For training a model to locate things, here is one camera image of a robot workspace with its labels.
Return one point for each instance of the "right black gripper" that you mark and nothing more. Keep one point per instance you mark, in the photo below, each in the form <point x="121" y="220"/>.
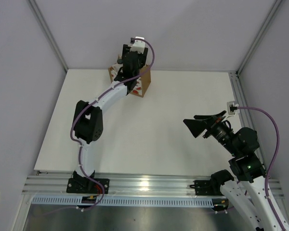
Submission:
<point x="196" y="126"/>

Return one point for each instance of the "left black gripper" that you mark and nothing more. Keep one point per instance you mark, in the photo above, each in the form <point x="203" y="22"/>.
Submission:
<point x="142" y="57"/>

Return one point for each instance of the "watermelon print canvas bag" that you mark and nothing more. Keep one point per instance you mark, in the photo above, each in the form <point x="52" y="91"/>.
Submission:
<point x="137" y="85"/>

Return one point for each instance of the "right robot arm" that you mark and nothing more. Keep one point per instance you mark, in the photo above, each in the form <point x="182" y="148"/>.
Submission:
<point x="246" y="184"/>

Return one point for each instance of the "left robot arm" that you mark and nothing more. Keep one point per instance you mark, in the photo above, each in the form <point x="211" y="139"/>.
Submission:
<point x="88" y="124"/>

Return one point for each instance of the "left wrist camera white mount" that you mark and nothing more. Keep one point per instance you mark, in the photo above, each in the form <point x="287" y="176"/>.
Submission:
<point x="137" y="45"/>

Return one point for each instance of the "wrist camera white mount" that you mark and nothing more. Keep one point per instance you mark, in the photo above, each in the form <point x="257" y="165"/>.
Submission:
<point x="232" y="109"/>
<point x="137" y="45"/>

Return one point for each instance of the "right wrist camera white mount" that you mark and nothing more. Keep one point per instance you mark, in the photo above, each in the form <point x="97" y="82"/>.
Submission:
<point x="232" y="109"/>

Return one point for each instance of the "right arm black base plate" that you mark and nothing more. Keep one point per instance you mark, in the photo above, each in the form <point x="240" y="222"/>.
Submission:
<point x="205" y="188"/>

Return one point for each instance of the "left aluminium frame post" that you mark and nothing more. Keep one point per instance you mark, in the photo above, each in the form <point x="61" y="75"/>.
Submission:
<point x="33" y="5"/>

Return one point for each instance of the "aluminium frame post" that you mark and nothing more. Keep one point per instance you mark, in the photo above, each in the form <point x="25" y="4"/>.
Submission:
<point x="33" y="5"/>
<point x="265" y="25"/>

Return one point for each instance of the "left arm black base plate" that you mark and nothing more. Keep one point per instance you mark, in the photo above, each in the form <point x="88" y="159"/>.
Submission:
<point x="82" y="185"/>

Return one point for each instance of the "right aluminium frame post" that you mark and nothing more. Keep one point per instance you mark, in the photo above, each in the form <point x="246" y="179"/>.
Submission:
<point x="265" y="25"/>

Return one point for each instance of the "white slotted cable duct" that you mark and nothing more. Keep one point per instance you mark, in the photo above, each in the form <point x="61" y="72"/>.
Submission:
<point x="123" y="201"/>

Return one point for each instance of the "aluminium mounting rail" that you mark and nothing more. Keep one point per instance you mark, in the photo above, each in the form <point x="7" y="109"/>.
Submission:
<point x="129" y="185"/>

